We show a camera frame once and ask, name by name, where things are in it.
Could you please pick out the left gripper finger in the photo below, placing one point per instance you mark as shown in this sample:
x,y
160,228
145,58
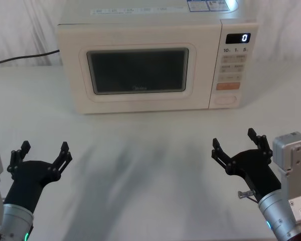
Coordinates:
x,y
15,160
62,158

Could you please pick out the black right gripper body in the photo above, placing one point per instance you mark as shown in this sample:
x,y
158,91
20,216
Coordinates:
x,y
256,168

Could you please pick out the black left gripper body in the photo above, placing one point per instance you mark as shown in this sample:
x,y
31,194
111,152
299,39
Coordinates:
x,y
30,175

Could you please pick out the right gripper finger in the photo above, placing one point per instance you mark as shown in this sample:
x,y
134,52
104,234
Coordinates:
x,y
263,145
219,153

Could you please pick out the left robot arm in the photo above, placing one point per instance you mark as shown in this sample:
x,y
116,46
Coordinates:
x,y
15,222

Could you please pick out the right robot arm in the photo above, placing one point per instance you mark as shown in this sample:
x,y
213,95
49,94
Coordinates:
x,y
277,213

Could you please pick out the white table cloth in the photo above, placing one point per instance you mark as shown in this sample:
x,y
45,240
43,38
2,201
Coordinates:
x,y
140,163

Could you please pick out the white wrinkled curtain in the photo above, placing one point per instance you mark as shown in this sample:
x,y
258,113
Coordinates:
x,y
22,25

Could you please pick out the cream microwave oven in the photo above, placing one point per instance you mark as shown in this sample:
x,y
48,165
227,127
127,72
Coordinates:
x,y
140,35

